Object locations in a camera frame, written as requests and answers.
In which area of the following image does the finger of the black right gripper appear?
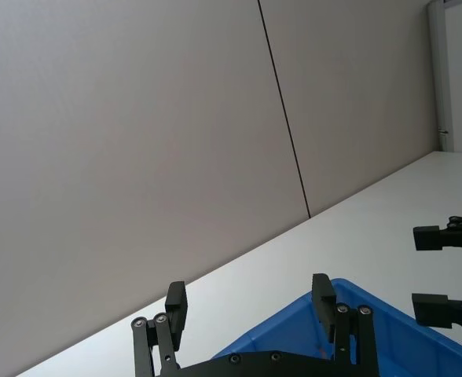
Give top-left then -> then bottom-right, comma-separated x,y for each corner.
411,292 -> 462,353
412,215 -> 462,252

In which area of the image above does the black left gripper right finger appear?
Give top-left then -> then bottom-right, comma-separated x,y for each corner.
311,273 -> 380,377

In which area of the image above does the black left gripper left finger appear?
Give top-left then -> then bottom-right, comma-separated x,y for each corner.
130,280 -> 189,377

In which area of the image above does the blue plastic bin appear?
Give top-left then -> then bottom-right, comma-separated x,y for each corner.
211,277 -> 462,377

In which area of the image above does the pale grey door frame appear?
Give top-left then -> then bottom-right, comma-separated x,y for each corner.
427,0 -> 457,153

